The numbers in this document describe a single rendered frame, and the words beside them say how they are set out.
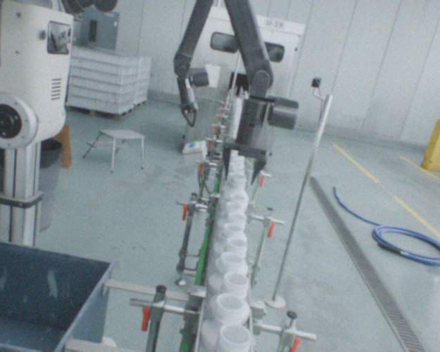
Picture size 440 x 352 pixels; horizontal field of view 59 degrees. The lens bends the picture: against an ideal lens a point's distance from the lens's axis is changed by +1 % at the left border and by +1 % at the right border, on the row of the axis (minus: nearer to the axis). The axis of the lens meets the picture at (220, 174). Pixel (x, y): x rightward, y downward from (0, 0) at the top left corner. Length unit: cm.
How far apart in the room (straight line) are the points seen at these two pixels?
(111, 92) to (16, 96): 641
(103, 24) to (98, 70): 427
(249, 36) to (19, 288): 81
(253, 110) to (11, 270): 70
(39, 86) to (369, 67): 1090
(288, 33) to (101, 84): 361
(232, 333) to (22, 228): 98
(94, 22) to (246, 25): 1102
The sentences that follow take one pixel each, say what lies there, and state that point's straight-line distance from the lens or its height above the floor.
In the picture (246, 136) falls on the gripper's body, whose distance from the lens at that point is 90.
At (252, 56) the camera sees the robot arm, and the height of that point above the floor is 148.
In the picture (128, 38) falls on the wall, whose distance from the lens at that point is 1160.
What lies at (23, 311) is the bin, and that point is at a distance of 115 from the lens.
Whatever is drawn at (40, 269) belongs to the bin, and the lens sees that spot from 107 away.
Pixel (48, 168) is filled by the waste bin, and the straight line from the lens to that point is 297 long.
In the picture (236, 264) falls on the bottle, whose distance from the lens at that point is 62.
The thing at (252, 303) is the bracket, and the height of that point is 112.
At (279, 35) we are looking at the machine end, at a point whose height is 190.
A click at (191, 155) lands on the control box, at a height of 108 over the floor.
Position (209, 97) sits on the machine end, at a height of 91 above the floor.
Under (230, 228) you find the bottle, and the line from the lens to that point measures 76.
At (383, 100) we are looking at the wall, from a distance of 1191.
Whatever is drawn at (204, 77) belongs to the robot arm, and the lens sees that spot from 156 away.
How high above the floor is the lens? 146
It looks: 16 degrees down
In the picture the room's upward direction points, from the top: 11 degrees clockwise
